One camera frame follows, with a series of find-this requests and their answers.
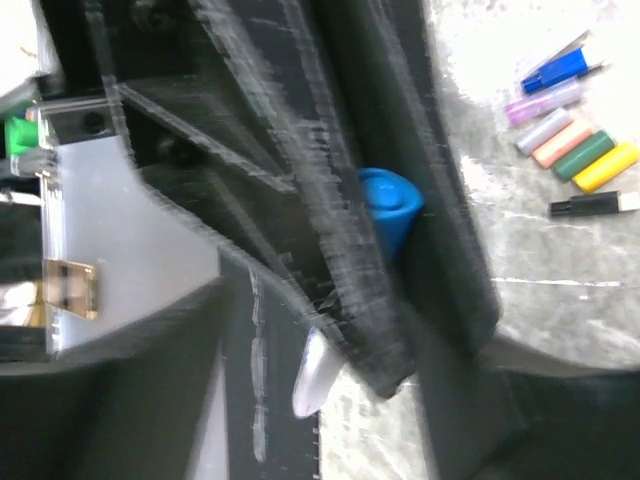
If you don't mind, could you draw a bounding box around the orange pen cap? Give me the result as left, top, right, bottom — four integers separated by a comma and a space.
532, 119, 595, 169

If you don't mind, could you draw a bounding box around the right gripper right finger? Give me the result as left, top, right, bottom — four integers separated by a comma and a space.
414, 329, 639, 479

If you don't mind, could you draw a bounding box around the black pen cap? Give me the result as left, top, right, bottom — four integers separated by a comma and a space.
548, 191, 640, 219

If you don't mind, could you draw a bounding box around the yellow pen cap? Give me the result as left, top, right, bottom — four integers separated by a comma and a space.
572, 142, 639, 194

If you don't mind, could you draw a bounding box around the light blue pen cap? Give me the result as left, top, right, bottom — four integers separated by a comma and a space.
358, 167, 424, 259

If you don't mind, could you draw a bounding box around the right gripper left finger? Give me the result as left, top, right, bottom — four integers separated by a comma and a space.
1, 278, 233, 479

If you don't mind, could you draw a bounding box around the grey pen cap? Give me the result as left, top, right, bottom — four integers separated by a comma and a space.
515, 108, 573, 156

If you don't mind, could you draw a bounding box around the purple pen cap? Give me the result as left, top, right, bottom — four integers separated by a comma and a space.
505, 78, 583, 127

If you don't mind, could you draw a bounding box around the dark blue pen cap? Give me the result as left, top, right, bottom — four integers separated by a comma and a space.
521, 47, 589, 95

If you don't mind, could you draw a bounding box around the black base frame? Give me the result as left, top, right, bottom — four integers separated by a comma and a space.
220, 253, 320, 480

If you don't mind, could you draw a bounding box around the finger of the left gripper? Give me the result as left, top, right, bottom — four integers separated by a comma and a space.
314, 1, 500, 357
41, 1, 415, 399

